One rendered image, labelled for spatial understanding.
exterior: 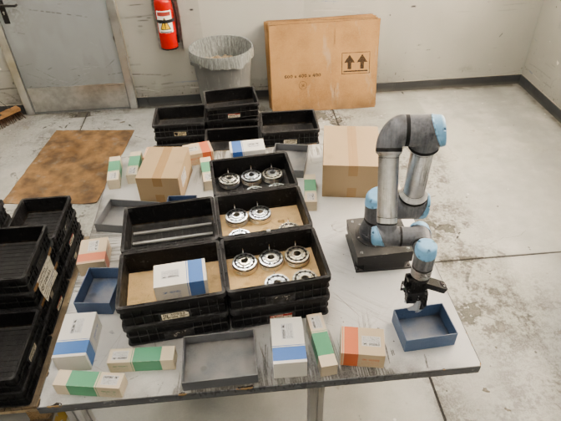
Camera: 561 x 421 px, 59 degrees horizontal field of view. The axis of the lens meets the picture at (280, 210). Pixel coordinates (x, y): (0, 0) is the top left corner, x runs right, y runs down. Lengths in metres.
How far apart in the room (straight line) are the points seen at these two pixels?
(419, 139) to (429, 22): 3.45
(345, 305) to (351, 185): 0.74
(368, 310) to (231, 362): 0.59
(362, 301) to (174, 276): 0.78
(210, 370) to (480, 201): 2.62
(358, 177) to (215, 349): 1.14
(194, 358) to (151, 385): 0.18
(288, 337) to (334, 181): 0.98
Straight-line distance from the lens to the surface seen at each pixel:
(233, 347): 1.98
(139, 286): 2.08
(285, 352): 1.85
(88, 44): 5.08
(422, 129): 1.83
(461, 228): 3.68
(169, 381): 1.94
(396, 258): 2.23
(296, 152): 2.98
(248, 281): 2.02
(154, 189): 2.64
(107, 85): 5.21
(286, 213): 2.32
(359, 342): 1.91
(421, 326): 2.09
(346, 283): 2.19
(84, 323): 2.09
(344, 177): 2.56
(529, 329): 3.18
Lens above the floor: 2.31
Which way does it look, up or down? 39 degrees down
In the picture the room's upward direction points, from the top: 2 degrees counter-clockwise
